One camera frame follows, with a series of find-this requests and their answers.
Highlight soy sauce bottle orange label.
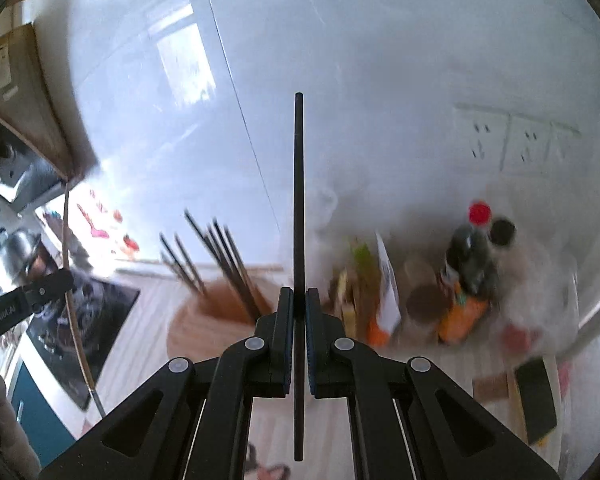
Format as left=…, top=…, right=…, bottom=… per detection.
left=436, top=216, right=517, bottom=345

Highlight black gas stove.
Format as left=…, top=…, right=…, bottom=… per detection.
left=27, top=271, right=140, bottom=411

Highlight black yellow sponge brush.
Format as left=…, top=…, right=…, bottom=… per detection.
left=512, top=358, right=558, bottom=445

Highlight blue kitchen cabinet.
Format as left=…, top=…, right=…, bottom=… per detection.
left=12, top=363, right=76, bottom=468

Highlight colourful wall stickers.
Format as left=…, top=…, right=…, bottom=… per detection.
left=40, top=186, right=140, bottom=261

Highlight red cap dark bottle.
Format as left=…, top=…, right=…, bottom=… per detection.
left=441, top=200, right=493, bottom=298

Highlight steel pot with lid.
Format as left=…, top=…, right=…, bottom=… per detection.
left=0, top=228, right=46, bottom=292

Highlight black range hood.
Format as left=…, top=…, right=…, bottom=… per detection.
left=0, top=122, right=65, bottom=214

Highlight pale wooden chopstick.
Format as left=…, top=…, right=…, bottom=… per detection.
left=61, top=181, right=106, bottom=418

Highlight brown lid jar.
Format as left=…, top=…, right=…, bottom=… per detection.
left=404, top=258, right=451, bottom=344

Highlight cream utensil holder canister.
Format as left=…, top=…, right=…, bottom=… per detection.
left=166, top=278, right=254, bottom=362

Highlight striped cat table mat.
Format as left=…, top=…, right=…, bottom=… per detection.
left=72, top=289, right=555, bottom=479

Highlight triple wall socket panel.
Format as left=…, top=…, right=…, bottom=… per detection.
left=451, top=104, right=581, bottom=177

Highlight white seasoning packet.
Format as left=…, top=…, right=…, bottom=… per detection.
left=376, top=233, right=401, bottom=338

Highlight white plastic bag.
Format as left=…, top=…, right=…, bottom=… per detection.
left=496, top=248, right=579, bottom=358

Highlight small brown card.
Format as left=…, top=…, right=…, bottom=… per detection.
left=472, top=373, right=509, bottom=403

